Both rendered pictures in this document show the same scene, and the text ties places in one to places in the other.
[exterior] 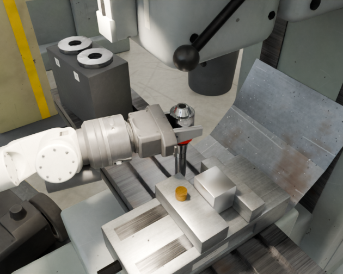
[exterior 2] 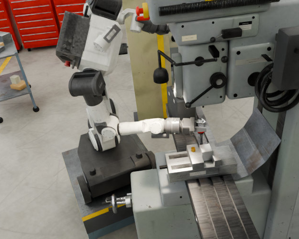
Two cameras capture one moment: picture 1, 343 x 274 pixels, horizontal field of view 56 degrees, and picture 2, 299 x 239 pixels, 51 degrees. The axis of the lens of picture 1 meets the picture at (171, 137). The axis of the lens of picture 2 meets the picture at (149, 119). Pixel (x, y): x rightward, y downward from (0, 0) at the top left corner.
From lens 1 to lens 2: 109 cm
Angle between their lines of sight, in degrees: 26
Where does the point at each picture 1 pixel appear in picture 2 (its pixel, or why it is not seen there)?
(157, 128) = (189, 124)
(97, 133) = (169, 122)
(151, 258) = (176, 166)
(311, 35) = not seen: hidden behind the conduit
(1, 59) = (150, 79)
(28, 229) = (141, 163)
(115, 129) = (175, 122)
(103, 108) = (182, 115)
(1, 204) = (133, 151)
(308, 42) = not seen: hidden behind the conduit
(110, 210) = not seen: hidden behind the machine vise
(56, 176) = (154, 131)
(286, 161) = (253, 155)
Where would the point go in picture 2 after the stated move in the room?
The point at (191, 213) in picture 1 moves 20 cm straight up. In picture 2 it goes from (193, 156) to (192, 124)
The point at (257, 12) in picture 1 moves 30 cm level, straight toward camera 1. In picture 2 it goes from (215, 95) to (173, 127)
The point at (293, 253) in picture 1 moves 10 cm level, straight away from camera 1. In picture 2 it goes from (231, 184) to (247, 177)
